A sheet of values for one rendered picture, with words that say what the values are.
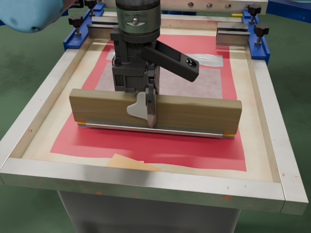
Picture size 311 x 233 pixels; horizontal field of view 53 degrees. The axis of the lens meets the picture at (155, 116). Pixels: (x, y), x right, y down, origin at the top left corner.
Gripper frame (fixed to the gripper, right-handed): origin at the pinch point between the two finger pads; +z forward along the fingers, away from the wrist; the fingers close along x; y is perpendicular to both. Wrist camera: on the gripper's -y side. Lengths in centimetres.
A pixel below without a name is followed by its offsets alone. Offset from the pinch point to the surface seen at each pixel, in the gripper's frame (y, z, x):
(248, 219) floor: -40, 101, -44
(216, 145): -13.5, 5.4, 2.3
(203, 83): -10.6, 5.0, -21.4
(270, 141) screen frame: -24.0, 2.5, 3.3
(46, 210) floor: 66, 98, -37
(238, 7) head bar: -23, -1, -64
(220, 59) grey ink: -15.9, 5.0, -35.5
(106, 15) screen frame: 25, 0, -58
